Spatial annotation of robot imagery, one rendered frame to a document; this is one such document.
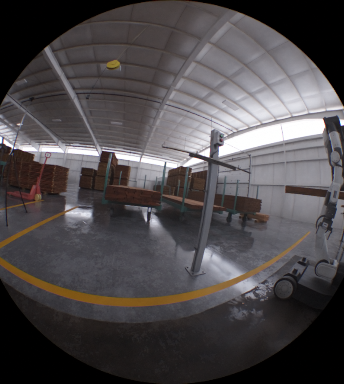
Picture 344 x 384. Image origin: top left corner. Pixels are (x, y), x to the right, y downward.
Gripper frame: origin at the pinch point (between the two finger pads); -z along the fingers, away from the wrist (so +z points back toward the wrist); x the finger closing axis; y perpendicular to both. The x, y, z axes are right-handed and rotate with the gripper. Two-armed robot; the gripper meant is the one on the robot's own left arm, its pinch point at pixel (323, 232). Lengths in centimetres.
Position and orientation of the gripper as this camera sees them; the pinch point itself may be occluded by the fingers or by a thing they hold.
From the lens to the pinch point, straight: 108.0
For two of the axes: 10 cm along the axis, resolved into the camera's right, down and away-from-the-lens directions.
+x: -2.8, -2.4, 9.3
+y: -9.4, -1.3, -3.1
